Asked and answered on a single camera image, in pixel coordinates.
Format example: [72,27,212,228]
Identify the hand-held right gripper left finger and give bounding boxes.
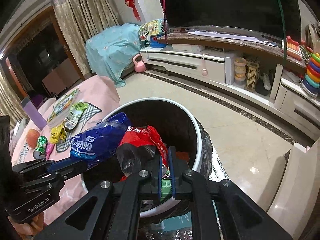
[32,152,164,240]

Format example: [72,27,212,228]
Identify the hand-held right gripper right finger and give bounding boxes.
[168,146,293,240]

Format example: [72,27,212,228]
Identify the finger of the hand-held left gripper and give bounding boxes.
[54,164,87,180]
[47,157,75,173]

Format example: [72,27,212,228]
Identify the blue plastic packet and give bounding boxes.
[69,112,131,167]

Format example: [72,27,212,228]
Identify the white trash bin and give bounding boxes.
[81,99,214,230]

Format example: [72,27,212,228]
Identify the red snack packet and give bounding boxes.
[116,125,170,182]

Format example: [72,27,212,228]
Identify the person's left hand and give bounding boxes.
[9,214,45,240]

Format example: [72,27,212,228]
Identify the crushed green can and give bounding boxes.
[34,135,49,159]

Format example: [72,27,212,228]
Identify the yellow snack packet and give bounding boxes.
[49,124,67,145]

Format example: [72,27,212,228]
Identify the red apple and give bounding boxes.
[26,129,42,148]

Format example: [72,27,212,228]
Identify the green snack packet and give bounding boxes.
[64,101,88,130]

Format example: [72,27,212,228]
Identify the purple thermos bottle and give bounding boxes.
[21,97,48,130]

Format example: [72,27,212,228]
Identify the beige patterned curtain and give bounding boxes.
[52,0,120,74]
[0,67,28,130]

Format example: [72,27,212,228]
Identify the pink printed blanket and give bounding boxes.
[9,76,120,230]

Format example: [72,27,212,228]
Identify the beige balcony cabinet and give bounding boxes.
[41,59,78,93]

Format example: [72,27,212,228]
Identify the pink drawer safety lock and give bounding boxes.
[201,54,209,77]

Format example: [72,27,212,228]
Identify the pink kettlebell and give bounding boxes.
[132,54,148,73]

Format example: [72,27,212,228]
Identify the cream side cabinet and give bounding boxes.
[266,142,320,240]

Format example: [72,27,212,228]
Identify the white television stand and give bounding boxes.
[139,31,320,140]

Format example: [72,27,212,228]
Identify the stacked yellow pink containers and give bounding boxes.
[234,57,247,86]

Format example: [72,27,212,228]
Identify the wooden toy building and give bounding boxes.
[244,62,260,91]

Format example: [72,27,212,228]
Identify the teal cloth covered furniture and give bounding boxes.
[85,22,143,87]

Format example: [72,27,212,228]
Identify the toy cash register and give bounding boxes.
[147,20,167,48]

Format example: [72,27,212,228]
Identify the toy ferris wheel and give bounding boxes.
[139,23,152,42]

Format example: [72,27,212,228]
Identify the toy phone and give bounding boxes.
[281,35,302,61]

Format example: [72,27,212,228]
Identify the black television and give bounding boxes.
[151,0,302,42]

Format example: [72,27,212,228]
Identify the beige bag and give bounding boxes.
[305,23,320,54]

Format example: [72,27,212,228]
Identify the wooden door frame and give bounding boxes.
[0,6,87,98]

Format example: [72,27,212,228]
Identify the rainbow ring stacker toy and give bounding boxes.
[300,52,320,98]

